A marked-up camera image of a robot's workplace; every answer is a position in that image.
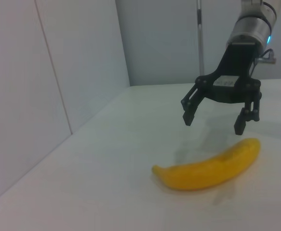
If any right arm cable with plug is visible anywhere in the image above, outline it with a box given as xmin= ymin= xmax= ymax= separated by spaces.
xmin=250 ymin=49 xmax=276 ymax=76

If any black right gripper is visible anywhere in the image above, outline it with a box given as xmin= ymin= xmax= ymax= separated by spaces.
xmin=180 ymin=42 xmax=262 ymax=135

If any yellow banana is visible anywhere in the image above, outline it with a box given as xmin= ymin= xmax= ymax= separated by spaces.
xmin=151 ymin=137 xmax=261 ymax=192

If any grey vertical pole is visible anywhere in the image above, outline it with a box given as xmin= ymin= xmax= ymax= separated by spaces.
xmin=195 ymin=0 xmax=206 ymax=76

